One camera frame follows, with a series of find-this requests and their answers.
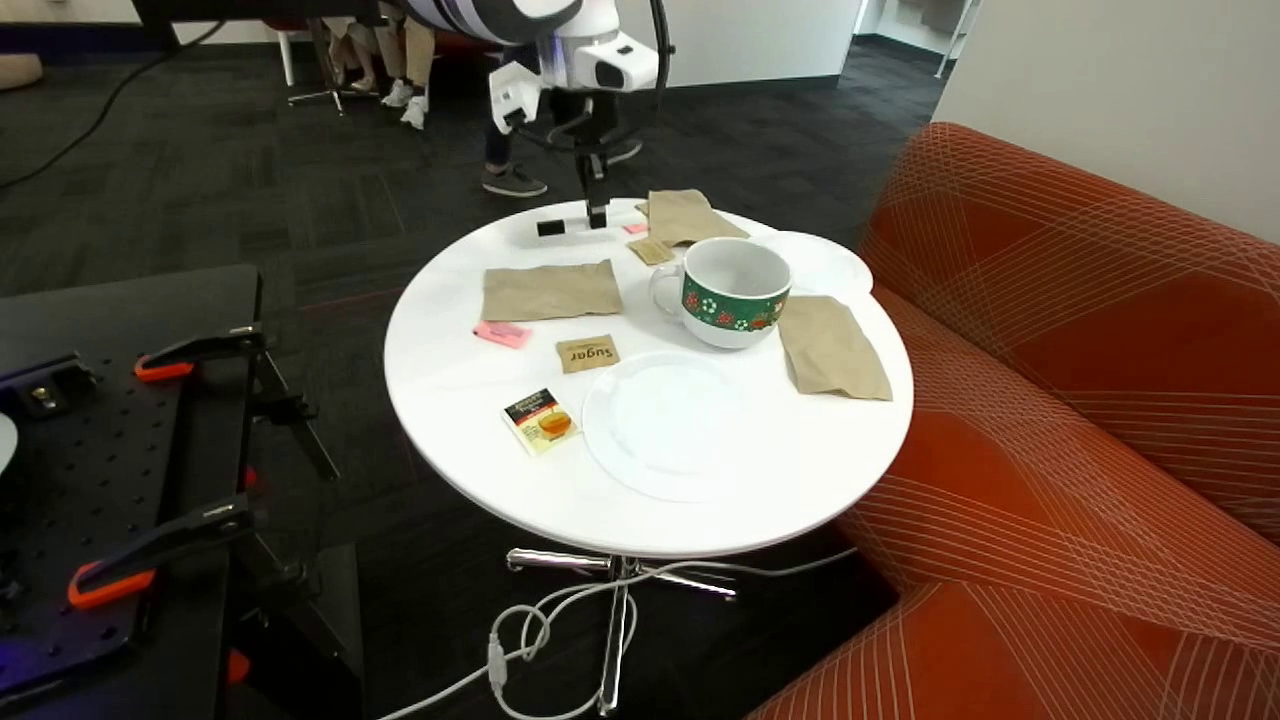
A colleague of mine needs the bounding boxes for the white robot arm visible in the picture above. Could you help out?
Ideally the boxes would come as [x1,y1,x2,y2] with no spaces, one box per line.
[403,0,670,145]

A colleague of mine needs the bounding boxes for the yellow black tea packet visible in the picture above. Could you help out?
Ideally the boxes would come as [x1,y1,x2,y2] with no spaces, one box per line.
[503,387,577,450]

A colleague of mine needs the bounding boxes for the white cable on floor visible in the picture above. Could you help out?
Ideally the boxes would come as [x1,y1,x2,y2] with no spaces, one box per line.
[378,538,865,720]

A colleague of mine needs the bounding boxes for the clear plastic plate near sofa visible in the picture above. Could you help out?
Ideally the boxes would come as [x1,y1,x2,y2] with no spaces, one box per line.
[764,230,872,296]

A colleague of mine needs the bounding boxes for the brown napkin near sofa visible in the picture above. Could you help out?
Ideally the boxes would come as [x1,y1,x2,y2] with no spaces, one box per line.
[780,296,891,399]

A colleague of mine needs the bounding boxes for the brown napkin behind mug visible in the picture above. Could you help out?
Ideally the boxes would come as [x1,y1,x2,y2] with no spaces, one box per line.
[630,187,738,268]

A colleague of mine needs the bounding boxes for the orange black clamp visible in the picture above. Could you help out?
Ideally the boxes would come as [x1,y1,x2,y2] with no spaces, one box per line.
[65,495,325,622]
[131,325,340,478]

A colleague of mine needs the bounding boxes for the small black box on table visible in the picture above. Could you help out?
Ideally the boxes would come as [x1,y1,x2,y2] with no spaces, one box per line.
[535,218,566,241]

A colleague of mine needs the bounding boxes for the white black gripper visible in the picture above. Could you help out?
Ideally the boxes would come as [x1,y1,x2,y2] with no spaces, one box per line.
[488,30,664,137]

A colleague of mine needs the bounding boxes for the red patterned corner sofa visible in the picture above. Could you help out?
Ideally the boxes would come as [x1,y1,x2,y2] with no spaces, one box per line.
[753,122,1280,720]

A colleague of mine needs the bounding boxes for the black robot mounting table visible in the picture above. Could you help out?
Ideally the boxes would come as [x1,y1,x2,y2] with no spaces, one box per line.
[0,265,363,720]

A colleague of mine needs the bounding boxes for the chrome table base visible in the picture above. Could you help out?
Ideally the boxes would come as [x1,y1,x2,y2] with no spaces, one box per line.
[502,538,739,720]

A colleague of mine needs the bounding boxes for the clear plastic plate table edge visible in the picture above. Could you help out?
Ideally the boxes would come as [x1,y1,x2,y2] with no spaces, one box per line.
[580,357,753,505]

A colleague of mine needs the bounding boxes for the brown sugar packet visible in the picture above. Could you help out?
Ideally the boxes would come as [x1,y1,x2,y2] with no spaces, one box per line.
[556,334,620,370]

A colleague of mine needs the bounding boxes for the brown napkin beside marker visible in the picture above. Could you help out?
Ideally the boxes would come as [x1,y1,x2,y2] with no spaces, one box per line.
[480,259,624,325]

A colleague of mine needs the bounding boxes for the white green ceramic mug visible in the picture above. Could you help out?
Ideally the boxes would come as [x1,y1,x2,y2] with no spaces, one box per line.
[654,235,793,350]

